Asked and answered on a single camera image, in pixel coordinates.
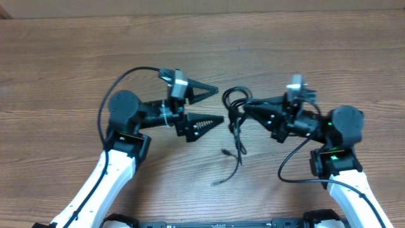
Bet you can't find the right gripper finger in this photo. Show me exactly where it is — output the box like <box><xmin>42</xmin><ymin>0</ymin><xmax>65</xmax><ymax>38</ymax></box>
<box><xmin>241</xmin><ymin>96</ymin><xmax>284</xmax><ymax>107</ymax></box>
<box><xmin>243</xmin><ymin>103</ymin><xmax>285</xmax><ymax>133</ymax></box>

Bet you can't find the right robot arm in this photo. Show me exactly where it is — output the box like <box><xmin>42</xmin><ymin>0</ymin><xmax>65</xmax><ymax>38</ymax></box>
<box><xmin>243</xmin><ymin>92</ymin><xmax>392</xmax><ymax>227</ymax></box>

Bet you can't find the long black usb cable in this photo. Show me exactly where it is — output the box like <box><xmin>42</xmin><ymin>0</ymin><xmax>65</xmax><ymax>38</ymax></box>
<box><xmin>211</xmin><ymin>148</ymin><xmax>241</xmax><ymax>186</ymax></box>

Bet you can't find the right camera cable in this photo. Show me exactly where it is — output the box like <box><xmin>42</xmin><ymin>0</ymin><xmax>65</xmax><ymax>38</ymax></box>
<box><xmin>277</xmin><ymin>98</ymin><xmax>387</xmax><ymax>228</ymax></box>

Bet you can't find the black cable bundle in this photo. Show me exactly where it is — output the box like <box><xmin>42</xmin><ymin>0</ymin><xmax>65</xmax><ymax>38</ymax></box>
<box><xmin>221</xmin><ymin>85</ymin><xmax>254</xmax><ymax>166</ymax></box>

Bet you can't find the left camera cable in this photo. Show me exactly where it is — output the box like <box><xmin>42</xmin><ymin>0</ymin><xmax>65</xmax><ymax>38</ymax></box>
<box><xmin>63</xmin><ymin>66</ymin><xmax>161</xmax><ymax>228</ymax></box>

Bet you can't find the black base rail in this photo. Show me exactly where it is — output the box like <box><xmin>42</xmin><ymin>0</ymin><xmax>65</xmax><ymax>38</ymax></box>
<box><xmin>101</xmin><ymin>208</ymin><xmax>349</xmax><ymax>228</ymax></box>

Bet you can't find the camera cable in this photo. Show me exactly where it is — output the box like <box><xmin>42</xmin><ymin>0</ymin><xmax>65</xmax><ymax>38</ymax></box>
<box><xmin>277</xmin><ymin>98</ymin><xmax>387</xmax><ymax>228</ymax></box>
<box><xmin>63</xmin><ymin>66</ymin><xmax>161</xmax><ymax>228</ymax></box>

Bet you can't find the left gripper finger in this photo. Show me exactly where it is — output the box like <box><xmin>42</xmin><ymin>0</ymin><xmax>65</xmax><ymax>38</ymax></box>
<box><xmin>184</xmin><ymin>113</ymin><xmax>224</xmax><ymax>143</ymax></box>
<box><xmin>185</xmin><ymin>79</ymin><xmax>219</xmax><ymax>105</ymax></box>

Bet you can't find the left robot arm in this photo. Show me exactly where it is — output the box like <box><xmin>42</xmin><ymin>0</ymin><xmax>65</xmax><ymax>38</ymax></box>
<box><xmin>48</xmin><ymin>79</ymin><xmax>223</xmax><ymax>228</ymax></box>

